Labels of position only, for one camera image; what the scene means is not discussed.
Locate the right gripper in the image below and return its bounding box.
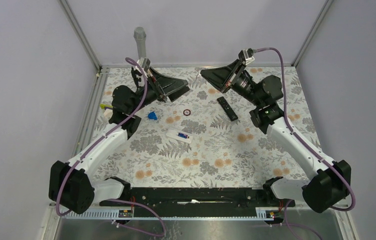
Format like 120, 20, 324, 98
200, 59, 263, 107

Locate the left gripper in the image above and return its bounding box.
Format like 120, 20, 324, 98
130, 67, 190, 114

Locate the black remote control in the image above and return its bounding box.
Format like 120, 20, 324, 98
217, 96, 238, 122

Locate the white AC remote control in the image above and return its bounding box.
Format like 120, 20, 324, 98
166, 128, 193, 144

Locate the light blue battery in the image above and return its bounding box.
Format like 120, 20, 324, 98
178, 132, 189, 139

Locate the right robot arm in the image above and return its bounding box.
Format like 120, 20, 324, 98
200, 60, 353, 213

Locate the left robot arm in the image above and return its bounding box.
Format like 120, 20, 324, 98
48, 67, 189, 214

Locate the poker chip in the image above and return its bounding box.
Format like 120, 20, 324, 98
183, 109, 191, 116

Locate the blue plastic clip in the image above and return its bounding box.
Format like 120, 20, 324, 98
148, 111, 158, 121

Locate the floral table mat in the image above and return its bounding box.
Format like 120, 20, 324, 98
92, 67, 307, 188

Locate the grey microphone on stand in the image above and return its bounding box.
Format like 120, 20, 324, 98
134, 26, 146, 59

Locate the white small block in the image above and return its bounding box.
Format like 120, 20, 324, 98
104, 109, 113, 119

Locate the yellow purple small tool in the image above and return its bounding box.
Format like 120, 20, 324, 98
100, 103, 113, 110

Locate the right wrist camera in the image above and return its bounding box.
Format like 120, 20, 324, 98
238, 48, 255, 66

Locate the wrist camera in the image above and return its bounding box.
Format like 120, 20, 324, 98
134, 57, 151, 75
238, 48, 255, 66

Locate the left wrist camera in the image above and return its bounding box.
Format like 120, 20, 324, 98
134, 57, 151, 75

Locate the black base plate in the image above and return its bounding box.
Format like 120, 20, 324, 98
99, 187, 296, 219

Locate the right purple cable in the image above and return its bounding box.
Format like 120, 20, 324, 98
254, 46, 356, 212

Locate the purple cable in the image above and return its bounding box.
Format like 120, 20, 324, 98
254, 46, 356, 212
56, 56, 149, 218

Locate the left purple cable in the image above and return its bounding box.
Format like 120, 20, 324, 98
56, 56, 149, 218

